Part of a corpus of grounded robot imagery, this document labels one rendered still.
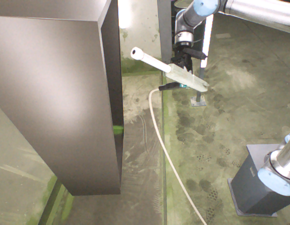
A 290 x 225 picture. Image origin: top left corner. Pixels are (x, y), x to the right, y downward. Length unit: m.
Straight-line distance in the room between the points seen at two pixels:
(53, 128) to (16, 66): 0.27
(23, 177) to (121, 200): 0.92
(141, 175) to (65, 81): 1.48
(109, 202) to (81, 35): 1.62
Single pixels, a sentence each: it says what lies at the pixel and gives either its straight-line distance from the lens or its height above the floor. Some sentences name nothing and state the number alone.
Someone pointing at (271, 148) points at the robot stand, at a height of 0.64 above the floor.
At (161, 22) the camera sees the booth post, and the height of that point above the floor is 0.88.
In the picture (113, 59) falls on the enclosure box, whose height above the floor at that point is 1.22.
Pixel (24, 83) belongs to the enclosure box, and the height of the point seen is 1.51.
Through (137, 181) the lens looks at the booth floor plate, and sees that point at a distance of 1.83.
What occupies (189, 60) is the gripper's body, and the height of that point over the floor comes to 1.31.
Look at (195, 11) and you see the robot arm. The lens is 0.82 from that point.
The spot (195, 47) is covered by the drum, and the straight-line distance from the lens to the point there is 3.46.
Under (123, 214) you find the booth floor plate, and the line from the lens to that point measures 1.79.
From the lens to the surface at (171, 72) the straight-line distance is 0.62.
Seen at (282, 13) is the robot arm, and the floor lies 1.49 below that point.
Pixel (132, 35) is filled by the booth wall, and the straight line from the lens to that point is 2.78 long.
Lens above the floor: 1.74
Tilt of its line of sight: 45 degrees down
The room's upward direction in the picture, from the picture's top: 11 degrees counter-clockwise
